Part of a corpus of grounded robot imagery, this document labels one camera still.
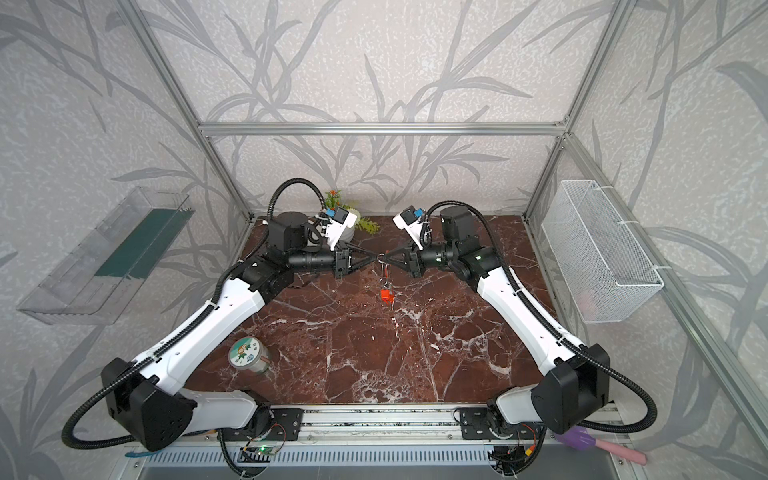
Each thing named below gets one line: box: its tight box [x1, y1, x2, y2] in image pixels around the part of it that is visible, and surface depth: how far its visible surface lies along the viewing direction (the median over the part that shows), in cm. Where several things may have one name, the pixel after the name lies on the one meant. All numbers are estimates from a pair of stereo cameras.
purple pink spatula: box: [556, 426, 648, 466], surface depth 72 cm
